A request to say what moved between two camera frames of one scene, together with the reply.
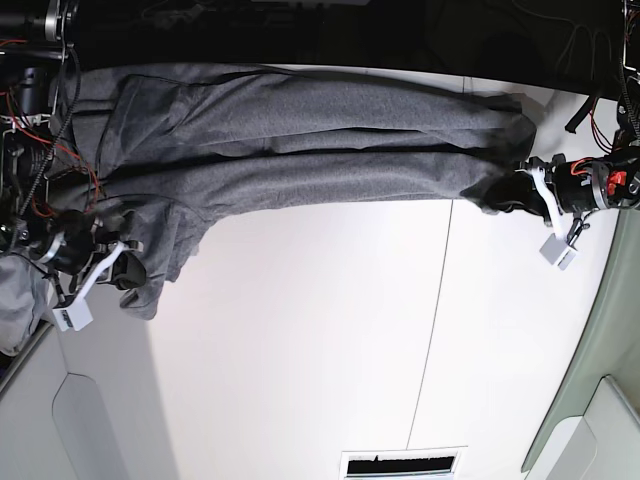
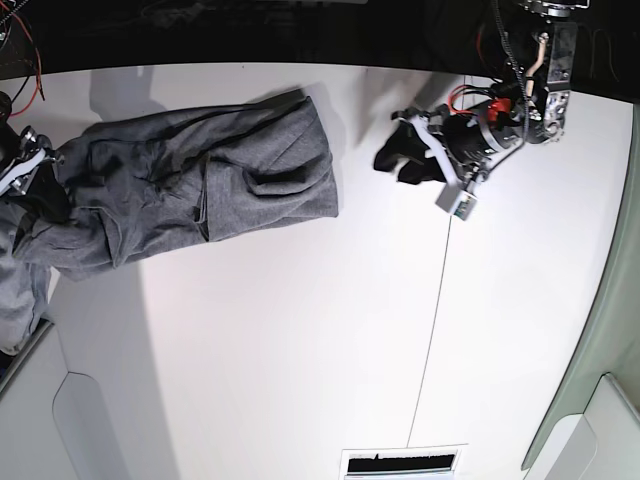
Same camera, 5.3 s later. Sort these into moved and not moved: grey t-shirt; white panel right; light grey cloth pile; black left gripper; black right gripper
Moved: grey t-shirt; black left gripper; black right gripper
Not moved: light grey cloth pile; white panel right
